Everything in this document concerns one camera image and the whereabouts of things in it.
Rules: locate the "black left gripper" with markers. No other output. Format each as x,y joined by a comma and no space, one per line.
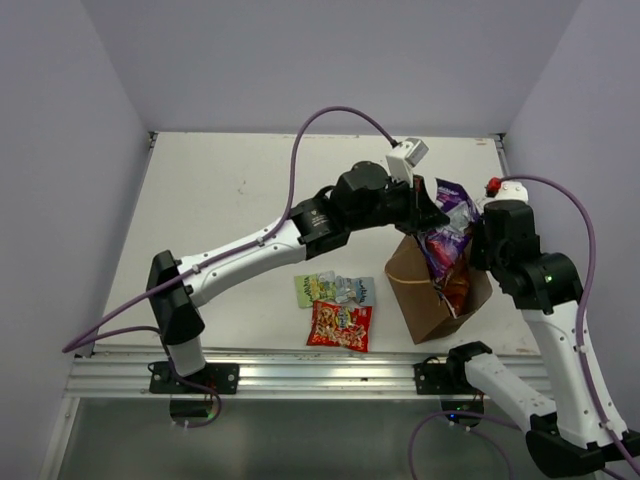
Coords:
422,211

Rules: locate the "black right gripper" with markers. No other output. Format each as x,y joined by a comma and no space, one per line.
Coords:
477,233

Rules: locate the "purple snack bag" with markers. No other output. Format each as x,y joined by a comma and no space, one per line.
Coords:
443,246

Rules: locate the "red Doritos chip bag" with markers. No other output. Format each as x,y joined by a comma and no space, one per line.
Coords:
455,286

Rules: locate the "brown paper bag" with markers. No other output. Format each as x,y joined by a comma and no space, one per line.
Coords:
425,311

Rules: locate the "pale blue snack packet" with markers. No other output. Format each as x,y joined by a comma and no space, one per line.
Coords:
359,290

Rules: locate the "red mixed snack bag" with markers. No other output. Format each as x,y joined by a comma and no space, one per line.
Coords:
342,326

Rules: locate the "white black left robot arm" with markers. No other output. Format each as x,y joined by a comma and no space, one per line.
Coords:
178,287

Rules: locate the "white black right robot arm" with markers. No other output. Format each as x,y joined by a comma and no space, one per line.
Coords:
577,430

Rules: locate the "aluminium table edge strip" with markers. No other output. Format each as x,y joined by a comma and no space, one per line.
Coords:
500,148

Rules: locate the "green snack packet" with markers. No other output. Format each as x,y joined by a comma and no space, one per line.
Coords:
314,287

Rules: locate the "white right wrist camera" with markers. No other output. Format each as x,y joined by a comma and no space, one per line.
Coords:
499,189

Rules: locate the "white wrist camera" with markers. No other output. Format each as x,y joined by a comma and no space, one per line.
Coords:
404,157
499,189

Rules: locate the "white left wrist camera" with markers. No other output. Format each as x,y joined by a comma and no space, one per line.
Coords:
404,157

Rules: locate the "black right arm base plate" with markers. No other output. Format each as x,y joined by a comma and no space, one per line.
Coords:
431,377

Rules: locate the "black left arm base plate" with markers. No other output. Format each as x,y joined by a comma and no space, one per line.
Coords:
223,378

